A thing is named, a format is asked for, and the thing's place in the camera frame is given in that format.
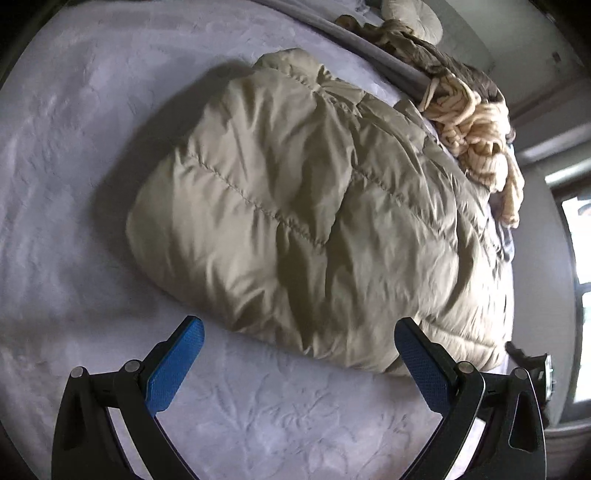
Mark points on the lavender folded blanket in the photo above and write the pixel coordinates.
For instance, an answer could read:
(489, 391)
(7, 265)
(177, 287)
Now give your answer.
(369, 48)

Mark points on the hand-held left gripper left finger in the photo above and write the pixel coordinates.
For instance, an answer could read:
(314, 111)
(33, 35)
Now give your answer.
(173, 367)

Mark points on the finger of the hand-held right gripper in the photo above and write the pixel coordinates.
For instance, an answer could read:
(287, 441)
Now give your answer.
(519, 353)

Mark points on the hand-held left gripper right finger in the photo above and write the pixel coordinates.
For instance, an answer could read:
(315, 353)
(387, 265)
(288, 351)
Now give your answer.
(427, 369)

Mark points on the bed with lavender cover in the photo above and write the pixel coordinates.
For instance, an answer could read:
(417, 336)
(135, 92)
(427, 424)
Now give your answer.
(92, 207)

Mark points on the window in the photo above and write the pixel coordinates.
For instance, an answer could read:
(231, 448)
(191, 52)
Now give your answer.
(577, 258)

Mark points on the beige quilted puffer jacket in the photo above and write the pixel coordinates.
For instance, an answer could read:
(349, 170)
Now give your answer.
(318, 207)

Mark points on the brown grey fleece garment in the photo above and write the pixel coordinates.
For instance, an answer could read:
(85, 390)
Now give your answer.
(415, 44)

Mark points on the cream striped knit garment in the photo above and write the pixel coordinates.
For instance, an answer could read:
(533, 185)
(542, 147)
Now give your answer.
(480, 134)

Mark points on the round white pleated pillow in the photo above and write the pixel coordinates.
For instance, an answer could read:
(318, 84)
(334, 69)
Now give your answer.
(413, 16)

